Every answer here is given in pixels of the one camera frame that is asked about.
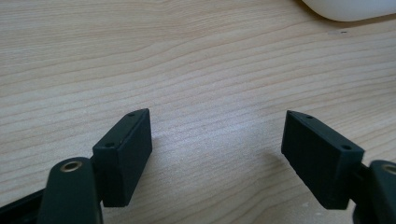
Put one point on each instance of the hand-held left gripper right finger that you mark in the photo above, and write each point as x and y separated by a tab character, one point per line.
320	161

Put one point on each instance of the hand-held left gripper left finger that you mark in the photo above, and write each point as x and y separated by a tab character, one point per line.
124	161

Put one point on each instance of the white rounded object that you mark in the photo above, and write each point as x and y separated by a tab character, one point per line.
351	8

